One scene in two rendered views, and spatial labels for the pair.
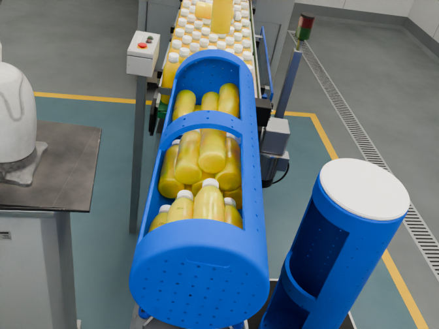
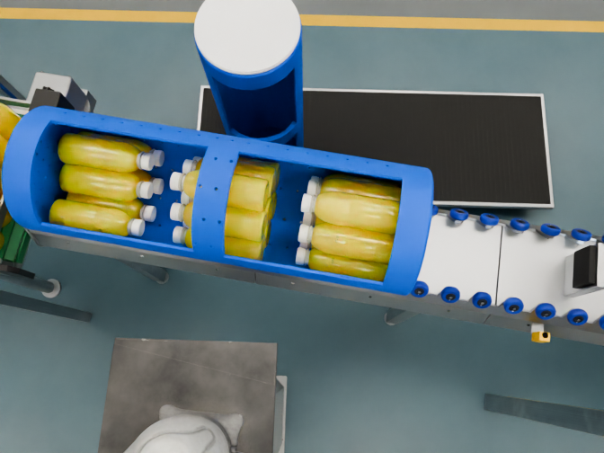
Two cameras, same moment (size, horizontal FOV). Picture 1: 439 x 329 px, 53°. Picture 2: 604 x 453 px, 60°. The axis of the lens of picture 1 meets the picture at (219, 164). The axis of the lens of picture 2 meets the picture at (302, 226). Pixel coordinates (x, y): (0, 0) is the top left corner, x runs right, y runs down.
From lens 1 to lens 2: 0.87 m
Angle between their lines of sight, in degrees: 49
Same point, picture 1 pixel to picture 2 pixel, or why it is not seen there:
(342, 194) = (262, 57)
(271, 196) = not seen: hidden behind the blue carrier
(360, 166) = (211, 17)
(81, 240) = (95, 382)
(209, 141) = (241, 193)
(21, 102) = (197, 430)
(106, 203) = (30, 353)
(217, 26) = not seen: outside the picture
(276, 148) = (80, 102)
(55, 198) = (260, 382)
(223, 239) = (424, 200)
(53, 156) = (184, 395)
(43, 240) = not seen: hidden behind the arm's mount
